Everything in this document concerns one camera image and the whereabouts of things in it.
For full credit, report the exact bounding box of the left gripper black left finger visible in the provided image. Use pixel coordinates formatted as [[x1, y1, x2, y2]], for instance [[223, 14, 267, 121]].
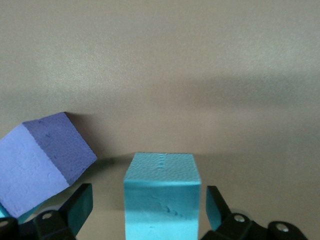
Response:
[[0, 183, 94, 240]]

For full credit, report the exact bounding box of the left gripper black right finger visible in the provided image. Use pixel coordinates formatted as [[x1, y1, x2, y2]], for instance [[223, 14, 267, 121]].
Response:
[[199, 185, 307, 240]]

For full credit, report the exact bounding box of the cyan foam cube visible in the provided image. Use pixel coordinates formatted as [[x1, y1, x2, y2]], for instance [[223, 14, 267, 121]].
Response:
[[123, 151, 202, 240], [0, 201, 45, 225]]

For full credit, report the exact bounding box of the purple foam cube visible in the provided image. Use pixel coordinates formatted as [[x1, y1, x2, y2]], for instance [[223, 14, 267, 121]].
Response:
[[0, 111, 99, 219]]

